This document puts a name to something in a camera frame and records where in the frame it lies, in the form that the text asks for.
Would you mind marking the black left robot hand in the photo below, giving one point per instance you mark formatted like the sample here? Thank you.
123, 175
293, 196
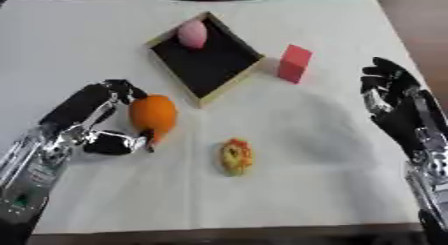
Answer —
81, 105

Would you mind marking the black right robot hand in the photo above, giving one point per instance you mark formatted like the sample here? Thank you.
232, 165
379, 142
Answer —
394, 109

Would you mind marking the orange toy fruit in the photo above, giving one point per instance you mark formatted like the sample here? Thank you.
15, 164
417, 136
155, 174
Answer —
153, 116

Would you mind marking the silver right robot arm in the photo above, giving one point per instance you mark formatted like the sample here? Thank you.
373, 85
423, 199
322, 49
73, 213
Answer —
430, 192

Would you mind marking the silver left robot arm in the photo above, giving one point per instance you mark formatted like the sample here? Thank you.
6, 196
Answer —
29, 175

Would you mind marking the open box with black inside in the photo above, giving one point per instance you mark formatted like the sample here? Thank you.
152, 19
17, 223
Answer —
205, 57

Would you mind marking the red block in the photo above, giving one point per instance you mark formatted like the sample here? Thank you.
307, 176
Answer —
293, 63

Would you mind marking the pink egg-shaped toy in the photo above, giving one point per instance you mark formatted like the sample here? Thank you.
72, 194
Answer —
192, 34

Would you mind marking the yellow and red round toy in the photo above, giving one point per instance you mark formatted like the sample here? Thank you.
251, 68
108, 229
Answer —
235, 157

